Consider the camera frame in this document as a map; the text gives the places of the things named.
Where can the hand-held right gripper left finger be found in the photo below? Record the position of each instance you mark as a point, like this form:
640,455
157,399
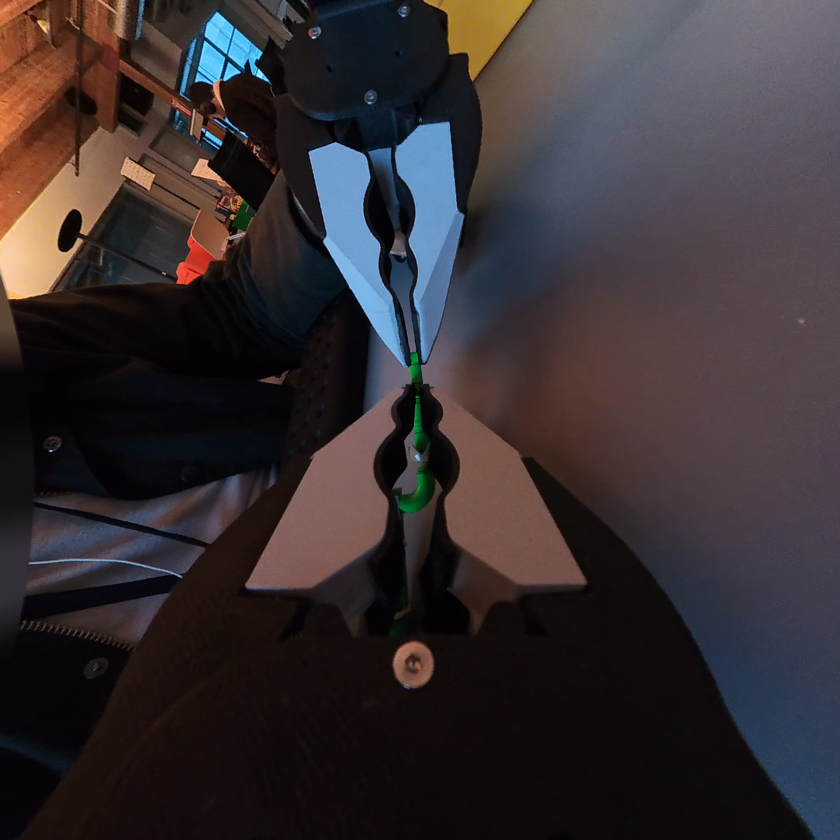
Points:
328,518

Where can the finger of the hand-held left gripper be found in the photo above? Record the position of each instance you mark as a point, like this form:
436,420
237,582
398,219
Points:
436,197
341,210

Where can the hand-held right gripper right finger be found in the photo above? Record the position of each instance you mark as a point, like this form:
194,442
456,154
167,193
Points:
508,518

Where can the green hooked bamboo stem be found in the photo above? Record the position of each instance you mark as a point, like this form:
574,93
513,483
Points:
420,492

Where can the yellow plastic bin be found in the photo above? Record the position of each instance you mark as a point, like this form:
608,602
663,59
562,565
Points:
499,26

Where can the small green stem segment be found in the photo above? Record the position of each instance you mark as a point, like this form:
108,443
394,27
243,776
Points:
415,371

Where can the grey desk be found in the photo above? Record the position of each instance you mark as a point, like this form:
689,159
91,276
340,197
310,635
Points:
656,328

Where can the black perforated armrest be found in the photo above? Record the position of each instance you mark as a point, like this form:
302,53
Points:
328,394

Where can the beige panel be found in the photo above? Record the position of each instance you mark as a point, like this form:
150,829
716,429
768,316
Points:
208,229

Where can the large window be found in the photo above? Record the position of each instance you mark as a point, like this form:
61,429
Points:
223,52

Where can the orange plastic crate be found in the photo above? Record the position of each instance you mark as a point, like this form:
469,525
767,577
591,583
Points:
195,262

